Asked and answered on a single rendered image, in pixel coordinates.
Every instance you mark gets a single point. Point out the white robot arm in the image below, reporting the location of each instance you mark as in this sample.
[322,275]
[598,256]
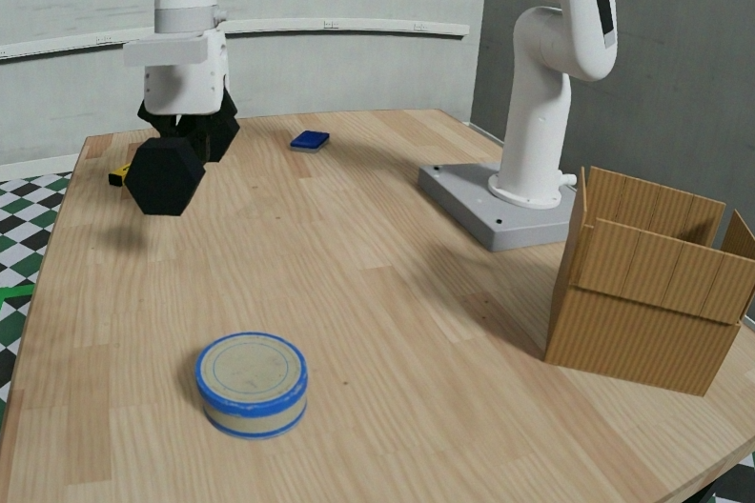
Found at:
[580,39]

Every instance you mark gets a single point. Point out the beige round tin with blue bands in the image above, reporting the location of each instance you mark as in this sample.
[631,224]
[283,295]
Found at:
[252,385]

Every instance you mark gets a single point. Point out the black hexagonal dumbbell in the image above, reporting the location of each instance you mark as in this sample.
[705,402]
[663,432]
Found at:
[165,171]

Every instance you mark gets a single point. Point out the yellow pocket level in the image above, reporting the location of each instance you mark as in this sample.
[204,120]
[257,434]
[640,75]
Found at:
[116,178]

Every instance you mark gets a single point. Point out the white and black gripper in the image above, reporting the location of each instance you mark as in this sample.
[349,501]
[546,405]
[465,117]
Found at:
[190,90]

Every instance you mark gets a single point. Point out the brown cardboard box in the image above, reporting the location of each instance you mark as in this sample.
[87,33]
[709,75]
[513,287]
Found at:
[649,308]

